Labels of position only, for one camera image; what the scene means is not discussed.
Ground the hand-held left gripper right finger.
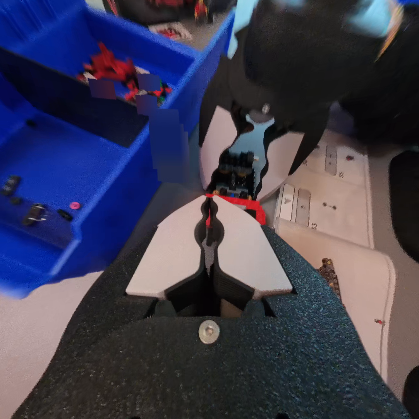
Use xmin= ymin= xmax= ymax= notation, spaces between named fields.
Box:
xmin=211 ymin=196 xmax=293 ymax=300

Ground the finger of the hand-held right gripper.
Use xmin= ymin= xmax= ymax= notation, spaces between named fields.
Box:
xmin=256 ymin=129 xmax=307 ymax=202
xmin=198 ymin=104 xmax=251 ymax=192

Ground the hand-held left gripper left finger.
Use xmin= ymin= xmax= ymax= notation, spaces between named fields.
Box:
xmin=125 ymin=196 xmax=214 ymax=300

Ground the red and black lego car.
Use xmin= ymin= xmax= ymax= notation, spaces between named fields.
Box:
xmin=204 ymin=149 xmax=267 ymax=230

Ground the lego instruction booklet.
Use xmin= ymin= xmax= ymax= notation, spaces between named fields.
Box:
xmin=259 ymin=129 xmax=397 ymax=388

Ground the pile of mixed lego parts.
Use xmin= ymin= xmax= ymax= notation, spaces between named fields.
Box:
xmin=77 ymin=43 xmax=172 ymax=105

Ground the black lego beam with holes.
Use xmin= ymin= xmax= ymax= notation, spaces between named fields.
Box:
xmin=1 ymin=175 xmax=22 ymax=196

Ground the blue divided storage bin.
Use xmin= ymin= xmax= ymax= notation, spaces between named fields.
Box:
xmin=0 ymin=0 xmax=237 ymax=300

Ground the black lego piece with wire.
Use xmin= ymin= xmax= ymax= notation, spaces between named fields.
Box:
xmin=22 ymin=203 xmax=49 ymax=227

